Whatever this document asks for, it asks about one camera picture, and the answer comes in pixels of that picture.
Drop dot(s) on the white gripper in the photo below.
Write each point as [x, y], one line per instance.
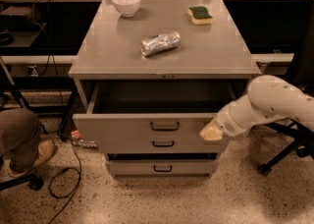
[225, 122]

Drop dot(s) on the grey top drawer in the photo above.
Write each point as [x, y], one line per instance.
[125, 109]

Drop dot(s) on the grey drawer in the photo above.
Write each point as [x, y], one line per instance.
[136, 146]
[125, 109]
[162, 164]

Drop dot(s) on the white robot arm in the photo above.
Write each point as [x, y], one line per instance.
[267, 99]

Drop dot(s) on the grey bottom drawer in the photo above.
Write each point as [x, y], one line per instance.
[162, 164]

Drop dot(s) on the grey metal drawer cabinet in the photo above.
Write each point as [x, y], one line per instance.
[212, 52]

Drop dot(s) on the grey middle drawer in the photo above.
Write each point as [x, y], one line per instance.
[136, 146]

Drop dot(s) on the black office chair base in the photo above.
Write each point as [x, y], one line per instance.
[302, 143]

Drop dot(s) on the crushed silver can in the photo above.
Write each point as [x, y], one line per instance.
[159, 43]

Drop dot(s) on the yellow green sponge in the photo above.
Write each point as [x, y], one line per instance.
[199, 15]

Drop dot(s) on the power strip on floor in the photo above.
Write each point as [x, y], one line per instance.
[78, 141]

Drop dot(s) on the white ceramic bowl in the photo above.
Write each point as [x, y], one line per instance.
[126, 8]

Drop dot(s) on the tan shoe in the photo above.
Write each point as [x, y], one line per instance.
[42, 154]

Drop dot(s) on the black stool base left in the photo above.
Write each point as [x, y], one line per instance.
[33, 181]

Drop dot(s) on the person's leg brown trousers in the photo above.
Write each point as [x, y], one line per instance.
[19, 138]

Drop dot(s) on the black middle drawer handle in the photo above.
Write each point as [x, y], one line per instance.
[163, 143]

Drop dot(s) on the black drawer handle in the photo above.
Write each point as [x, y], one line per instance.
[164, 127]
[166, 169]
[163, 143]

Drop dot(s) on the black bottom drawer handle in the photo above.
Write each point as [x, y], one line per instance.
[166, 169]

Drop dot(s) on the black top drawer handle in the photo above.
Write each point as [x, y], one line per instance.
[164, 127]

